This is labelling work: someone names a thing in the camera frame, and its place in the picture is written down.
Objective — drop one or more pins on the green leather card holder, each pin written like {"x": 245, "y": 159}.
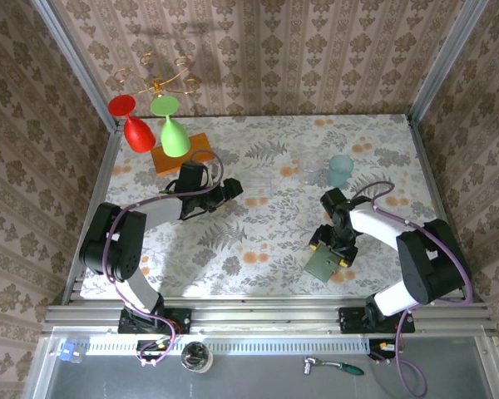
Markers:
{"x": 322, "y": 268}

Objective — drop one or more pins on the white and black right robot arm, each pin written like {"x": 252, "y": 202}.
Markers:
{"x": 428, "y": 262}

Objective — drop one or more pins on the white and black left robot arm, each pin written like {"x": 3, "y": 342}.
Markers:
{"x": 112, "y": 249}

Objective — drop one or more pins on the clear acrylic tray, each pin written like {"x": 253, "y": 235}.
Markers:
{"x": 258, "y": 182}

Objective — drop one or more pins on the orange wooden block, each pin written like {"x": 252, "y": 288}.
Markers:
{"x": 166, "y": 164}

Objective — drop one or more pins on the frosted teal cup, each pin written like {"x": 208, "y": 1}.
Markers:
{"x": 340, "y": 172}

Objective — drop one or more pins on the floral patterned table cover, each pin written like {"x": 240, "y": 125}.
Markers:
{"x": 274, "y": 270}

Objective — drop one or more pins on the green plastic wine glass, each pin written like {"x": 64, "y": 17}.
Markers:
{"x": 174, "y": 139}

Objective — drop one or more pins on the clear plastic cup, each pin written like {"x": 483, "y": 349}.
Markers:
{"x": 309, "y": 164}

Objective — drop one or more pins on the red plastic wine glass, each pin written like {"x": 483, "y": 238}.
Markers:
{"x": 139, "y": 135}

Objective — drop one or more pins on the grey metal shelf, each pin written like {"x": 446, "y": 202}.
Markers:
{"x": 253, "y": 382}

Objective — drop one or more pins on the blue and clear plastic clip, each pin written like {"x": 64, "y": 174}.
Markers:
{"x": 67, "y": 353}

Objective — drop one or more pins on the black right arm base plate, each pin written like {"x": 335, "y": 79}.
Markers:
{"x": 351, "y": 322}

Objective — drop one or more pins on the aluminium frame cross rail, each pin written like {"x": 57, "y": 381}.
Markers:
{"x": 266, "y": 316}

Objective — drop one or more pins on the aluminium frame side rail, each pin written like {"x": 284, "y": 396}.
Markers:
{"x": 428, "y": 174}
{"x": 105, "y": 174}

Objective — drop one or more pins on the black bracket with yellow connector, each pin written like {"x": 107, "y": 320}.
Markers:
{"x": 145, "y": 345}
{"x": 374, "y": 354}

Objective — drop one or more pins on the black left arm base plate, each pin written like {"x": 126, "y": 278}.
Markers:
{"x": 179, "y": 320}

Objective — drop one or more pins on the aluminium frame post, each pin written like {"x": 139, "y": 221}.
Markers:
{"x": 448, "y": 62}
{"x": 78, "y": 62}

